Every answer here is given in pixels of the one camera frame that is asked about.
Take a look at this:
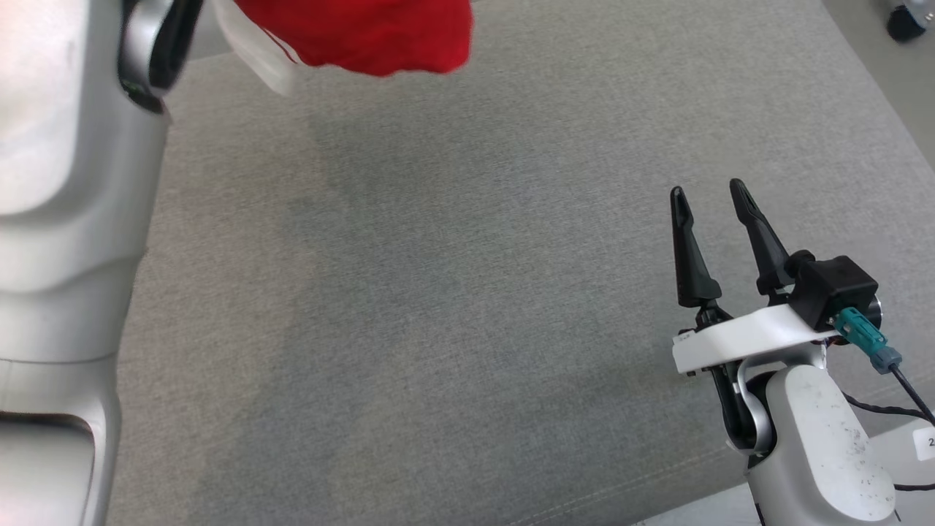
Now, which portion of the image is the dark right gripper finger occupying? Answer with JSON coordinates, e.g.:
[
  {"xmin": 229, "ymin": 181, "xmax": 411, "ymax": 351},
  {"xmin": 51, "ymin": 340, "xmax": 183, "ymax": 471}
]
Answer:
[
  {"xmin": 670, "ymin": 186, "xmax": 722, "ymax": 308},
  {"xmin": 729, "ymin": 178, "xmax": 794, "ymax": 296}
]

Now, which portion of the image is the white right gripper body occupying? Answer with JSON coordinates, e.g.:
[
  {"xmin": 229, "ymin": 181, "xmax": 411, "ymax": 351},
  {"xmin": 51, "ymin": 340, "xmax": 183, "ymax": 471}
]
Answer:
[{"xmin": 672, "ymin": 303, "xmax": 841, "ymax": 375}]

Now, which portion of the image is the red white basketball jersey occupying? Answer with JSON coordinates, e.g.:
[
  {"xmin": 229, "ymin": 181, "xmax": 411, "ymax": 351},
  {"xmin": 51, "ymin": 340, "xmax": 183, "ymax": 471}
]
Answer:
[{"xmin": 210, "ymin": 0, "xmax": 474, "ymax": 97}]

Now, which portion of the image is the black caster wheel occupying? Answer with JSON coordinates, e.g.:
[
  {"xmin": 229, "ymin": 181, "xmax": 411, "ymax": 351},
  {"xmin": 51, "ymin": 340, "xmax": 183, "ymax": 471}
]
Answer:
[{"xmin": 886, "ymin": 0, "xmax": 935, "ymax": 43}]

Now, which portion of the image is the teal right cable connector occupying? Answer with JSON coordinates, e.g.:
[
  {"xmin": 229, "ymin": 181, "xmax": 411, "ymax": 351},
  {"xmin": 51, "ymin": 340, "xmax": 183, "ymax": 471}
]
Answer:
[{"xmin": 833, "ymin": 307, "xmax": 904, "ymax": 375}]

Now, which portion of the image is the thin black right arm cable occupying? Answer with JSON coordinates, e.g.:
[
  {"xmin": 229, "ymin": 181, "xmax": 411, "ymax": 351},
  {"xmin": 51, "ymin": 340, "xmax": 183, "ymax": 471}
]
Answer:
[{"xmin": 840, "ymin": 365, "xmax": 935, "ymax": 492}]

